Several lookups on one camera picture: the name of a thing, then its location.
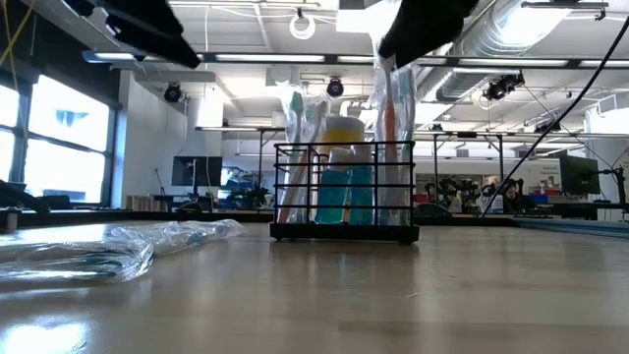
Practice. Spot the silver ventilation duct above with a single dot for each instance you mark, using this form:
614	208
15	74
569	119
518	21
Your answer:
462	83

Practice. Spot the blue mouthwash bottle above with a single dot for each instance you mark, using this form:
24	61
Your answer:
334	196
364	196

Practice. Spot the white ceiling light panel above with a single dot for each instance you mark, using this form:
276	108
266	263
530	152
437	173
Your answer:
359	22

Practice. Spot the long ceiling light strip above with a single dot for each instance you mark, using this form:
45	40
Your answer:
270	58

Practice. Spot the black metal gantry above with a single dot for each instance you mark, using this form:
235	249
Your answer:
467	134
236	129

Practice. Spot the black table clamp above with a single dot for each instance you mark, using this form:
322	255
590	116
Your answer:
189	207
431	212

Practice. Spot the person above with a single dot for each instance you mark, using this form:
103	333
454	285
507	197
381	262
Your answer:
513	194

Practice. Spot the wooden crates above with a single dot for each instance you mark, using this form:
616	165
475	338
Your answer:
142	202

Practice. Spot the black computer monitor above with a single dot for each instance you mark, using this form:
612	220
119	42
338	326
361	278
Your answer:
196	171
580	174

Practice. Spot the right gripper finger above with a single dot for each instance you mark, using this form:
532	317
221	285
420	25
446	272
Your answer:
413	46

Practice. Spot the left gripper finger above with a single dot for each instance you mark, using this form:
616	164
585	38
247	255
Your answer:
167	46

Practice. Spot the black chair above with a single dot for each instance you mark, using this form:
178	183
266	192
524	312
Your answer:
51	202

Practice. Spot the large bright window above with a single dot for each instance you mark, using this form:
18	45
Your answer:
64	162

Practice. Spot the white wall poster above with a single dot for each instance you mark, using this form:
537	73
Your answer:
545	172

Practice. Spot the black ceiling camera rig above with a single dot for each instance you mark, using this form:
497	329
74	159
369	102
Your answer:
501	87

